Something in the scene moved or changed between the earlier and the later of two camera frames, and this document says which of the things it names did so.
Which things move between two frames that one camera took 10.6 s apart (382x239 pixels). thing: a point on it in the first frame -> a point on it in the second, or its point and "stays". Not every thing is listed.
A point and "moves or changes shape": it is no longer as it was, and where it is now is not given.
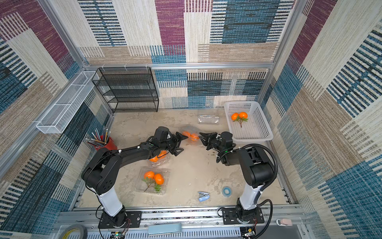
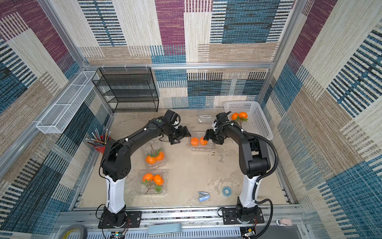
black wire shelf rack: x=128 y=89 stays
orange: x=194 y=137 moves or changes shape
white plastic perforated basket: x=246 y=122 stays
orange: x=186 y=133 moves or changes shape
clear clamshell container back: x=208 y=119 stays
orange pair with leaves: x=239 y=117 stays
